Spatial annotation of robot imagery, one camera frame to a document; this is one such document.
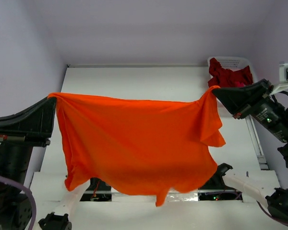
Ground white plastic basket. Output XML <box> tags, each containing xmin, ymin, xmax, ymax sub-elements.
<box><xmin>207</xmin><ymin>56</ymin><xmax>260</xmax><ymax>106</ymax></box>

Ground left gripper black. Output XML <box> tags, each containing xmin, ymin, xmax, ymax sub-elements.
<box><xmin>0</xmin><ymin>88</ymin><xmax>61</xmax><ymax>187</ymax></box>

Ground dark red t shirt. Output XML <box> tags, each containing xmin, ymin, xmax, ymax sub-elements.
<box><xmin>208</xmin><ymin>58</ymin><xmax>253</xmax><ymax>88</ymax></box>

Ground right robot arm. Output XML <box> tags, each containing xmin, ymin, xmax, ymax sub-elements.
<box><xmin>211</xmin><ymin>80</ymin><xmax>288</xmax><ymax>227</ymax></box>

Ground orange t shirt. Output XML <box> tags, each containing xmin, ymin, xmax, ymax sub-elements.
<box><xmin>49</xmin><ymin>88</ymin><xmax>225</xmax><ymax>207</ymax></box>

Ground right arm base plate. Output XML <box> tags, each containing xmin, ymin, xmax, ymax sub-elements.
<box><xmin>198</xmin><ymin>182</ymin><xmax>243</xmax><ymax>201</ymax></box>

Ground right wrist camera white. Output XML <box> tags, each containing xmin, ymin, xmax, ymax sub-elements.
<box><xmin>270</xmin><ymin>62</ymin><xmax>288</xmax><ymax>95</ymax></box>

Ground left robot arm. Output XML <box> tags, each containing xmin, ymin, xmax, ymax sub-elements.
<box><xmin>0</xmin><ymin>98</ymin><xmax>96</xmax><ymax>230</ymax></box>

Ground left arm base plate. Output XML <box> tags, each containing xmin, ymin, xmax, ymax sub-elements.
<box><xmin>80</xmin><ymin>178</ymin><xmax>112</xmax><ymax>202</ymax></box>

